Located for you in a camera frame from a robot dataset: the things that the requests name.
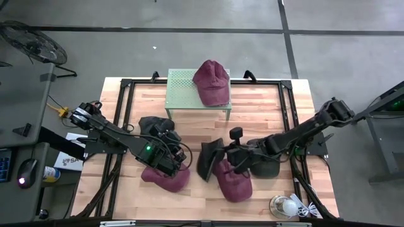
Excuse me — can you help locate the black computer mouse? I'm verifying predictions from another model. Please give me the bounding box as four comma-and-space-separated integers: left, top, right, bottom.
16, 158, 39, 189

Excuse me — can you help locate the yellow power plug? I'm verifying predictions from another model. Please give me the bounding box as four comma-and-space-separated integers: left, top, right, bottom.
46, 102, 70, 118

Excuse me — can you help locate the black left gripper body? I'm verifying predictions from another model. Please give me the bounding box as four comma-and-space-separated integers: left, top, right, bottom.
151, 148, 183, 177

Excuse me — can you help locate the white and yellow can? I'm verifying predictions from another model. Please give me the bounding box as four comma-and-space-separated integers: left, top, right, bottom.
42, 166, 61, 183

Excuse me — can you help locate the grey desk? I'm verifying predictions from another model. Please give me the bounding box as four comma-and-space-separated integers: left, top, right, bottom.
0, 141, 51, 224
0, 62, 56, 148

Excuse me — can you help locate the white lamp cable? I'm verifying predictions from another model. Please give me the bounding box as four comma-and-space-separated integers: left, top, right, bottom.
288, 193, 319, 218

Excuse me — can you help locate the black angled bar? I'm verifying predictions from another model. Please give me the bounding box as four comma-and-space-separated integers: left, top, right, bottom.
37, 125, 88, 161

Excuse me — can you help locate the black desk bracket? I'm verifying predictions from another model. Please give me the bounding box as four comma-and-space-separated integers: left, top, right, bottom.
12, 122, 32, 137

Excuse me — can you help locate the black floor fan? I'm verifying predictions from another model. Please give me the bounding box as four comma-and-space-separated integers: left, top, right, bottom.
0, 20, 78, 79

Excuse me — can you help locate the white light bulb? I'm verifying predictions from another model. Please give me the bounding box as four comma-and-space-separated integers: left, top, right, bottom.
282, 199, 299, 216

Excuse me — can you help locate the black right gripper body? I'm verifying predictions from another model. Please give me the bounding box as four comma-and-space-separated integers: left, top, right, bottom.
225, 144, 258, 173

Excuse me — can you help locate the black backlit keyboard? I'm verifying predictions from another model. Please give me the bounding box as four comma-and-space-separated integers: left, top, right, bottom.
0, 148, 13, 183

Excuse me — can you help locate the green perforated metal shelf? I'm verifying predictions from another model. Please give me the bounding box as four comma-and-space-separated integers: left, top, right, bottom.
164, 68, 233, 121

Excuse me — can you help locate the maroon baseball cap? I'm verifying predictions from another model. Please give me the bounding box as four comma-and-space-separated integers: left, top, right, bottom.
140, 166, 191, 194
192, 59, 230, 107
211, 158, 253, 203

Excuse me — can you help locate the dark grey metal stand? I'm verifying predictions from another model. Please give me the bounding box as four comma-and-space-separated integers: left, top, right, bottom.
352, 80, 404, 184

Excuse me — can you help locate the black aluminium table frame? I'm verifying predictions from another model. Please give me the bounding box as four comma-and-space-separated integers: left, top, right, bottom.
71, 78, 338, 227

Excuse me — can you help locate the white printed cardboard box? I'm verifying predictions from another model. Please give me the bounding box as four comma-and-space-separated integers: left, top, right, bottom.
53, 132, 88, 172

